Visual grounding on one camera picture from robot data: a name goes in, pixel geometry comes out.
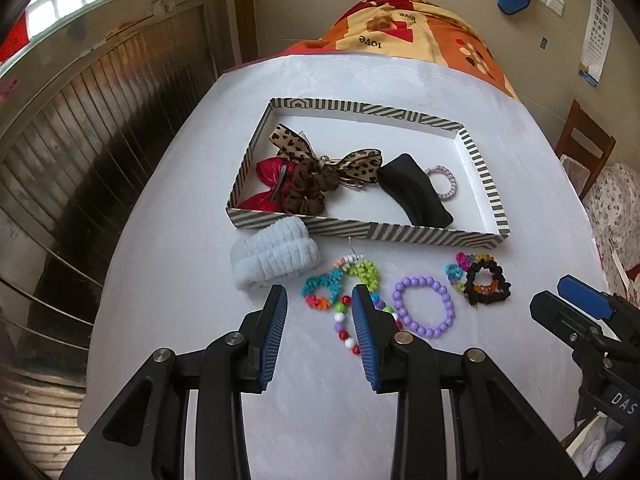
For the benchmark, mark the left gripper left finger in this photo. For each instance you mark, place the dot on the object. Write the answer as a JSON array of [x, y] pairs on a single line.
[[142, 433]]

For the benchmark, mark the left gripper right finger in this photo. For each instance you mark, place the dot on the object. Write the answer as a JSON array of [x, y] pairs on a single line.
[[497, 433]]

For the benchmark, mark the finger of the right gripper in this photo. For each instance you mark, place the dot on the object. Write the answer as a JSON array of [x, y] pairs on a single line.
[[590, 300]]

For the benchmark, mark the black scrunchie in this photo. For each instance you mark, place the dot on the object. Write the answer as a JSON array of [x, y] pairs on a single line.
[[483, 282]]

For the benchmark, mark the light blue fluffy scrunchie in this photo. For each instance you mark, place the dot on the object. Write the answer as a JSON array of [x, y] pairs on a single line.
[[283, 250]]

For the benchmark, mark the red satin bow clip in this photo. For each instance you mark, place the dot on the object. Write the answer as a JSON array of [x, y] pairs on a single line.
[[276, 173]]

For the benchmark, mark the floral bedsheet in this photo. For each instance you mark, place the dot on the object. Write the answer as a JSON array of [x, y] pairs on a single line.
[[612, 205]]

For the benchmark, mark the wooden chair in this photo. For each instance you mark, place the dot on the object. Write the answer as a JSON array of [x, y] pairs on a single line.
[[583, 149]]

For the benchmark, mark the black hair claw clip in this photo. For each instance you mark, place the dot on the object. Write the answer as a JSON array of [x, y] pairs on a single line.
[[404, 181]]

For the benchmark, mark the leopard print ribbon bow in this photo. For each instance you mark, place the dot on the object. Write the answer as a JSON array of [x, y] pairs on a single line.
[[356, 169]]

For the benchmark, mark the striped cardboard tray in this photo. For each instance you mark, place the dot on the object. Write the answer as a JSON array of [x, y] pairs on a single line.
[[443, 149]]

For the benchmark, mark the brown scrunchie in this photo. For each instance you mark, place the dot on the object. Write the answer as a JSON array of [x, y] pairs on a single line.
[[310, 182]]

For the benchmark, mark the dark wooden slatted door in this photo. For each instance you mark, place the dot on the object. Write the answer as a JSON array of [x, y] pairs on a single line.
[[71, 174]]

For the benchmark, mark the orange patterned blanket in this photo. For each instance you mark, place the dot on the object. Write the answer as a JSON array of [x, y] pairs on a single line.
[[415, 29]]

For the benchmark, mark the wall calendar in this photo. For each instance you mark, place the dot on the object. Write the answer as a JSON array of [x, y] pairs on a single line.
[[597, 40]]

